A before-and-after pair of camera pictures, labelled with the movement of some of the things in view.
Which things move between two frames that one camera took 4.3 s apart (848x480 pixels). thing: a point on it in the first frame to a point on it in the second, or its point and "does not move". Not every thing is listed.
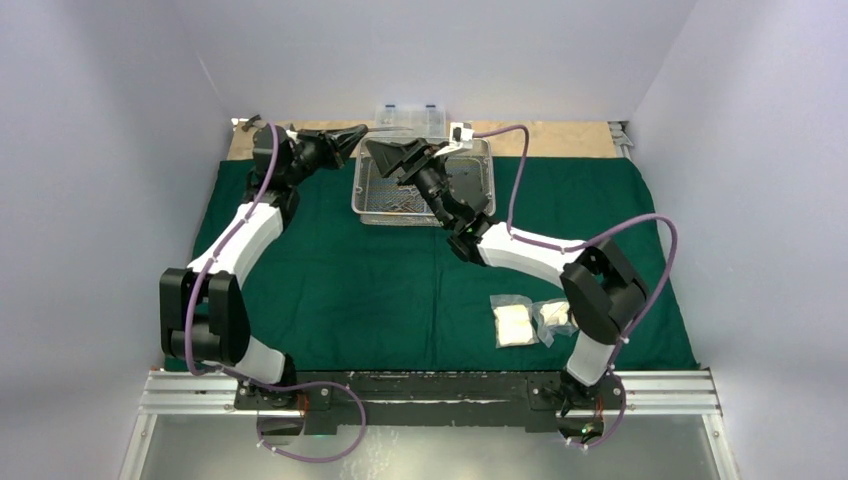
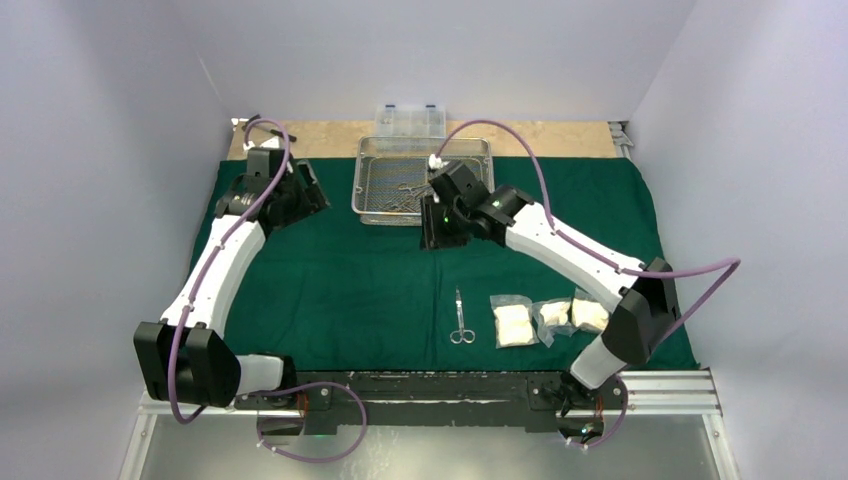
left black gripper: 336,146 to 311,200
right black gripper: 411,164 to 433,225
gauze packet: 554,315 does not move
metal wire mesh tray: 382,200 does not move
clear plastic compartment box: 403,122 does not move
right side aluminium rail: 620,137 does not move
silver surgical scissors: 389,128 to 462,334
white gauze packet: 513,315 does not move
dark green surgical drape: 338,295 does not move
